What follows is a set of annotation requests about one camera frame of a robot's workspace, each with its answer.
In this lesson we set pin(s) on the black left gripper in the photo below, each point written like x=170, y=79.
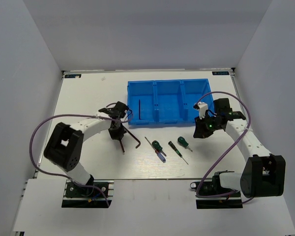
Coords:
x=119, y=133

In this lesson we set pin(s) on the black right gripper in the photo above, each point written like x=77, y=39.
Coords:
x=200, y=132

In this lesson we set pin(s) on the green stubby screwdriver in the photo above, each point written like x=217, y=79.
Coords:
x=158, y=147
x=184, y=143

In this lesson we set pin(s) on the black green precision screwdriver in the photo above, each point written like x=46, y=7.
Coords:
x=171, y=144

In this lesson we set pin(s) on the short dark red hex key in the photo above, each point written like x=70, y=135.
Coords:
x=121, y=145

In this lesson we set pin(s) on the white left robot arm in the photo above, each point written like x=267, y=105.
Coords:
x=65, y=144

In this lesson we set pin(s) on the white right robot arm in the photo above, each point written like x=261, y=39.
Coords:
x=264, y=172

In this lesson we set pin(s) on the blue three-compartment plastic bin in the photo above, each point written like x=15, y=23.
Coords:
x=165, y=102

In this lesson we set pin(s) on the right blue corner label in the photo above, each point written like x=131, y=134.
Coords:
x=220, y=73

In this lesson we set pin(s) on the blue corner label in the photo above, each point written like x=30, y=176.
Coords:
x=220, y=73
x=72, y=76

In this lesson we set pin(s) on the left blue corner label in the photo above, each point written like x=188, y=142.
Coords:
x=72, y=76

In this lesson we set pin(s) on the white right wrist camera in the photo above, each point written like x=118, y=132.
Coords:
x=201, y=107

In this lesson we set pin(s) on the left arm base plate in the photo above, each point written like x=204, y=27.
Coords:
x=77, y=197

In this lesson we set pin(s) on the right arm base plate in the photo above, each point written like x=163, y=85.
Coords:
x=216, y=197

